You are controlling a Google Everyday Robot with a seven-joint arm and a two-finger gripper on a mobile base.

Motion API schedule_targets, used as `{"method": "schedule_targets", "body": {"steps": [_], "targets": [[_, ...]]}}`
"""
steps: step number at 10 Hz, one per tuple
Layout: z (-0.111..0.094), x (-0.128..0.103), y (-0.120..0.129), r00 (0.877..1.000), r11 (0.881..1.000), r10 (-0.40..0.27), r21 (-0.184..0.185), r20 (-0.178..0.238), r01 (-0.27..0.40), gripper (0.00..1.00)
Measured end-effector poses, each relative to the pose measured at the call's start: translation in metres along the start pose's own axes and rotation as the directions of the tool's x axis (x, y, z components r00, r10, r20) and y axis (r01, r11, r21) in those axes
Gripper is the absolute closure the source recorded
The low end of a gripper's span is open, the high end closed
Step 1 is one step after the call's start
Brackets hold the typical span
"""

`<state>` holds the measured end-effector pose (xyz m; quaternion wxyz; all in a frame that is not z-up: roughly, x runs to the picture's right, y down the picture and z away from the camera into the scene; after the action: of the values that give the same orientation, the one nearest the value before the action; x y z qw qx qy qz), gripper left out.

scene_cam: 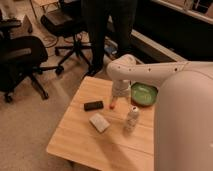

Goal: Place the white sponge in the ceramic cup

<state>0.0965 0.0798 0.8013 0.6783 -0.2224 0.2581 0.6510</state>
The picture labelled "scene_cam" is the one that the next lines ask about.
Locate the orange carrot toy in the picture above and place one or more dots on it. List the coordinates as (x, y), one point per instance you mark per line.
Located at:
(112, 104)

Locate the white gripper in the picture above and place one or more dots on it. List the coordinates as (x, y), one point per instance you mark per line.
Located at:
(121, 88)

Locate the green ceramic bowl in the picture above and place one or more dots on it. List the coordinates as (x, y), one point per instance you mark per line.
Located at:
(143, 95)

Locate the black office chair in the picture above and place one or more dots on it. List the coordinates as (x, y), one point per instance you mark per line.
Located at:
(66, 21)
(20, 58)

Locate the black office chair back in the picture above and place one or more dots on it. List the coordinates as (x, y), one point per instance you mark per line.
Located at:
(66, 21)

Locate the white sponge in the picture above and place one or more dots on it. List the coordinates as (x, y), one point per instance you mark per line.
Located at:
(99, 122)

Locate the black office chair left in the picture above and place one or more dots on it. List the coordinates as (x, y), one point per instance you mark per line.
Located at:
(20, 58)

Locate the person in dark clothes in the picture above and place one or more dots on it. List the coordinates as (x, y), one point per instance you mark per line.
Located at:
(96, 14)

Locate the black rectangular remote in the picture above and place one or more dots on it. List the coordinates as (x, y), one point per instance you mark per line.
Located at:
(93, 105)

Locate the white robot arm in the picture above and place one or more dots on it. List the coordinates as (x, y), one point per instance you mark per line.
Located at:
(183, 114)

